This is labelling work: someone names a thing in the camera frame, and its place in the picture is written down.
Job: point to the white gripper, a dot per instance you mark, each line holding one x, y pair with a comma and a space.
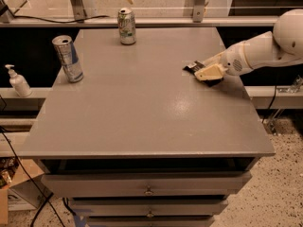
232, 60

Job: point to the black rxbar chocolate bar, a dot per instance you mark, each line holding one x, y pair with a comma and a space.
195, 66

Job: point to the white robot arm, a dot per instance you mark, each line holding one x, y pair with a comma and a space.
283, 46

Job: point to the green white soda can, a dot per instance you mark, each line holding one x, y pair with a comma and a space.
126, 26

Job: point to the silver blue redbull can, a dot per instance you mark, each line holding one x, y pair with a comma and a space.
68, 57

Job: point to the grey drawer cabinet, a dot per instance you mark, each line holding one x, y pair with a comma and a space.
137, 111

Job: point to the top grey drawer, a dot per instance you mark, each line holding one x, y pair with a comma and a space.
146, 184

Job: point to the grey drawer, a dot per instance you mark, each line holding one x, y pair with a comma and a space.
148, 207
151, 222
146, 184

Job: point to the middle grey drawer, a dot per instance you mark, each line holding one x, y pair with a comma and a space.
148, 207

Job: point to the bottom grey drawer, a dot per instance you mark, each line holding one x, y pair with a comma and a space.
151, 222

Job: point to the white pump soap bottle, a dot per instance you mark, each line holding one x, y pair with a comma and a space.
18, 82

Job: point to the cardboard box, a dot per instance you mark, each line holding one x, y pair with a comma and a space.
23, 194

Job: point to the grey metal bracket right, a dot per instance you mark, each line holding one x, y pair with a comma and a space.
198, 11

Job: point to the grey metal bracket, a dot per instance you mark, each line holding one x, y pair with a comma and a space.
198, 11
78, 9

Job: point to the grey metal bracket left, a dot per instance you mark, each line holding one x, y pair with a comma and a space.
78, 9

